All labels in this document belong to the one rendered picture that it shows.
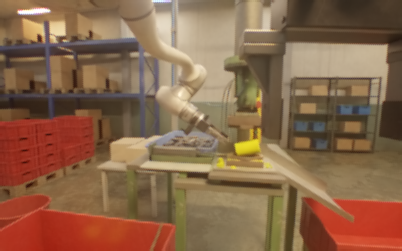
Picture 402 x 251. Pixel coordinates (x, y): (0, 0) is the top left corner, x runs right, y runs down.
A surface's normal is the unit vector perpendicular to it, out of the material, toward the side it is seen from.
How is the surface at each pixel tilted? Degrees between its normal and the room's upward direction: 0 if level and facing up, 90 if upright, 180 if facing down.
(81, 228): 90
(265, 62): 90
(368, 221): 90
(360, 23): 90
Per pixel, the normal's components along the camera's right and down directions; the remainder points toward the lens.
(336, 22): -0.01, 0.11
